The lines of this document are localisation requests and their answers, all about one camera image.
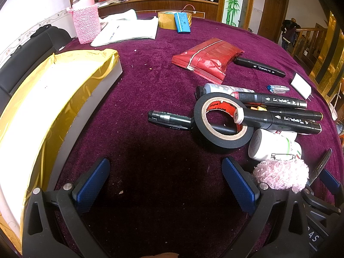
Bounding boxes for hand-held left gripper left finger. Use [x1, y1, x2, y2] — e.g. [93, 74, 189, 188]
[23, 157, 111, 258]

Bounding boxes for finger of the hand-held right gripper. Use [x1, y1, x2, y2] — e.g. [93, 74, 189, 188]
[318, 168, 341, 195]

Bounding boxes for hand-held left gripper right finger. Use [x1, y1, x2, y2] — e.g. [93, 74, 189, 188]
[222, 156, 312, 258]

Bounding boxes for black hair clip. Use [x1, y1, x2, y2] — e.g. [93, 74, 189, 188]
[306, 148, 333, 187]

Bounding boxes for pink fluffy ball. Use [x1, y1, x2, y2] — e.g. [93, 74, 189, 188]
[252, 158, 310, 190]

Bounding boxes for white plastic bottle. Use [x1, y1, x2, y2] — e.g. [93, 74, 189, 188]
[247, 128, 302, 162]

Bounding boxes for black marker with yellow cap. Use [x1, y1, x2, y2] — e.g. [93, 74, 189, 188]
[265, 107, 324, 121]

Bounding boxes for black marker with white cap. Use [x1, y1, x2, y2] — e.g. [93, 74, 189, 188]
[234, 107, 322, 135]

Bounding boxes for black electrical tape roll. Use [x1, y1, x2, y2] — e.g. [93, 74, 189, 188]
[193, 92, 255, 150]

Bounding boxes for black marker with red cap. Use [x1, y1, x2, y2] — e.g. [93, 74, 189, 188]
[231, 91, 307, 110]

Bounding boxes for gold-lined white box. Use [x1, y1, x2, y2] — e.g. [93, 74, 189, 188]
[0, 49, 123, 253]

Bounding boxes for short black pen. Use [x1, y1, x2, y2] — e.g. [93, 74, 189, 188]
[147, 110, 237, 135]

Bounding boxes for white charger plug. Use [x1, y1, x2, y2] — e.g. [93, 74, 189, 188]
[290, 72, 313, 101]

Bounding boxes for silver tube with black cap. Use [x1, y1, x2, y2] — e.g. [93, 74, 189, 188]
[195, 83, 255, 99]

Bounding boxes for black marker with white print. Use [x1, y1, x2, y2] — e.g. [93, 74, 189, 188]
[233, 56, 286, 78]

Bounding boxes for gold pillar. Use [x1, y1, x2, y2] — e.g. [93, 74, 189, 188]
[309, 10, 344, 106]

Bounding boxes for red foil packet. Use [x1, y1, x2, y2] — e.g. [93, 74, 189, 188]
[171, 38, 245, 84]

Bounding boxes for wooden stair railing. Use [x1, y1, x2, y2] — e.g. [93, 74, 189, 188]
[291, 26, 329, 68]

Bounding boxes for black leather chair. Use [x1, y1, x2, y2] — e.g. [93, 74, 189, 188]
[0, 24, 73, 108]

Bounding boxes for white paper sheets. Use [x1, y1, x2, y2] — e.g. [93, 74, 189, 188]
[91, 16, 159, 47]

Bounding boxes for bottle with pink knit sleeve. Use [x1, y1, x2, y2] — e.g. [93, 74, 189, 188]
[67, 0, 101, 45]

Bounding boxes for white folded cloth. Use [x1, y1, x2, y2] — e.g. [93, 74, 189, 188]
[100, 9, 138, 22]

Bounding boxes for blue battery pack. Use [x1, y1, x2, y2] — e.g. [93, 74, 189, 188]
[174, 5, 197, 34]

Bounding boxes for brown wooden door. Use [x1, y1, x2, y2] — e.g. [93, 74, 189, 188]
[258, 0, 290, 44]

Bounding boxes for tan packing tape roll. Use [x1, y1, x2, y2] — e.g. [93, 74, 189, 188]
[157, 11, 192, 30]

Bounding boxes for bamboo painted panel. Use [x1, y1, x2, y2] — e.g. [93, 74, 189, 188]
[221, 0, 256, 29]

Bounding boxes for cluttered wooden counter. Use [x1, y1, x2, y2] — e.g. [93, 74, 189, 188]
[67, 0, 224, 22]

